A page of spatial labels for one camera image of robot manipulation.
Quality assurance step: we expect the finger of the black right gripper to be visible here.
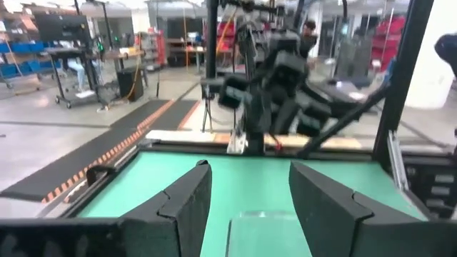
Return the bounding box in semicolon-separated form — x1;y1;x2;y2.
248;91;273;135
273;99;298;136

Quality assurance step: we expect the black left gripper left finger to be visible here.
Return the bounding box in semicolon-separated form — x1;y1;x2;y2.
121;159;213;257

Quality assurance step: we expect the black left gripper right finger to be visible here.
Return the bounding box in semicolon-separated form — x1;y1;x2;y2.
288;160;429;257

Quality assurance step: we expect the person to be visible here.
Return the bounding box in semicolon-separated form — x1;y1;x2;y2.
66;56;89;98
301;19;319;61

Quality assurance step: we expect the clear plastic container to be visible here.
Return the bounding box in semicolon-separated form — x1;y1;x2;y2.
224;209;312;257

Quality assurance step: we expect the green table mat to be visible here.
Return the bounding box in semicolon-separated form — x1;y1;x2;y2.
76;151;428;257

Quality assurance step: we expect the black hazard-striped floor mat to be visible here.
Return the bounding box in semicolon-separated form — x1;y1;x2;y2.
137;99;201;151
0;99;173;204

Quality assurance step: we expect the red tool cabinet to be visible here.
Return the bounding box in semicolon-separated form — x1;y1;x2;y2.
370;15;407;73

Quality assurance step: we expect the black control box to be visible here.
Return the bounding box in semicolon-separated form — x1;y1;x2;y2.
403;156;457;219

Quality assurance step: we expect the black waste bin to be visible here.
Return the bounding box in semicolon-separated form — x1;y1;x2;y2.
116;66;145;103

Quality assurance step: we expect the blue storage bins shelf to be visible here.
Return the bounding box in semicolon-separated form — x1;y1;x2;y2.
0;40;62;79

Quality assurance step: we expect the black aluminium table frame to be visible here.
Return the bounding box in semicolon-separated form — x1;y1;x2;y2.
35;0;457;222

